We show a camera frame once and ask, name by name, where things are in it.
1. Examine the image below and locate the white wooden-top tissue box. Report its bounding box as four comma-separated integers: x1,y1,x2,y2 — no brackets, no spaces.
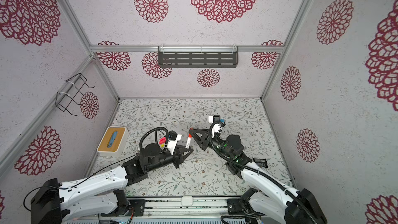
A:
97,126,129,157

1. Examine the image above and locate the white red-tipped marker pen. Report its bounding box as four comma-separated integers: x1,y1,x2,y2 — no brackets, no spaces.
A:
185,133,192,149

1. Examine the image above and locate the small white box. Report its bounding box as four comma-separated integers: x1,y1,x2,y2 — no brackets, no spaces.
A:
181,196,194,207

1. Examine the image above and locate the dark metal wall shelf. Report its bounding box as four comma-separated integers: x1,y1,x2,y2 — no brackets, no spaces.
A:
157,46,239,68

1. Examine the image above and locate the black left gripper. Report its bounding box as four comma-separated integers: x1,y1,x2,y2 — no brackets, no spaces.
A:
147,145,193,173

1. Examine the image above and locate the black corrugated right cable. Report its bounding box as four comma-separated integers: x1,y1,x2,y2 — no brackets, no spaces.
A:
209,121,318,224

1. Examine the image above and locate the black corrugated cable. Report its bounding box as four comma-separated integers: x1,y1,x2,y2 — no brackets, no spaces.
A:
139,127,170,153
209,121,318,224

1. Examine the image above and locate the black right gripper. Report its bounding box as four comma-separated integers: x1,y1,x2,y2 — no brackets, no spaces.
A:
191,129,234,162

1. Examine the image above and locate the black snack packet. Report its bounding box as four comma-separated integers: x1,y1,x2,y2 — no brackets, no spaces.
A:
253,158,268,169

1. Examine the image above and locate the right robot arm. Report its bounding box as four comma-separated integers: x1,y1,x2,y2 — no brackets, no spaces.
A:
189,129,327,224

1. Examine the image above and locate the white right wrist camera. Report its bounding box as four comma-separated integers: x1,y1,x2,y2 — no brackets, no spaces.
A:
208,115,226,138

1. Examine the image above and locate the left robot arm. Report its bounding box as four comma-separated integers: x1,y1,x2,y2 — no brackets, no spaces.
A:
30,143,193,224

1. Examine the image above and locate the black wire wall rack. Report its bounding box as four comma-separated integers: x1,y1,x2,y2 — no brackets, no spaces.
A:
55,73,95,116

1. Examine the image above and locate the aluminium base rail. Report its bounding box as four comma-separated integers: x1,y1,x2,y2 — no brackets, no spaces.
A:
62,195,259,224

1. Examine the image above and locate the black corrugated left cable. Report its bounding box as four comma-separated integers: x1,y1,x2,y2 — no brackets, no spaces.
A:
139,127,170,153

